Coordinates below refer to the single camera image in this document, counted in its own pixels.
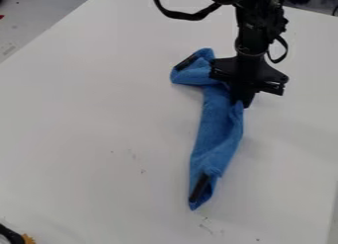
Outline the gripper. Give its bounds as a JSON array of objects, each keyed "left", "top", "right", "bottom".
[{"left": 207, "top": 54, "right": 291, "bottom": 110}]

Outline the blue cloth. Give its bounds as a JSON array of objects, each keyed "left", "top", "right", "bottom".
[{"left": 169, "top": 47, "right": 246, "bottom": 212}]

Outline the black and yellow tool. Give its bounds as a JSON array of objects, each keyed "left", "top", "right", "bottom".
[{"left": 0, "top": 222, "right": 38, "bottom": 244}]

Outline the black cable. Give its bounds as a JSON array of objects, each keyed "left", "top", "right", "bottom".
[{"left": 150, "top": 0, "right": 223, "bottom": 22}]

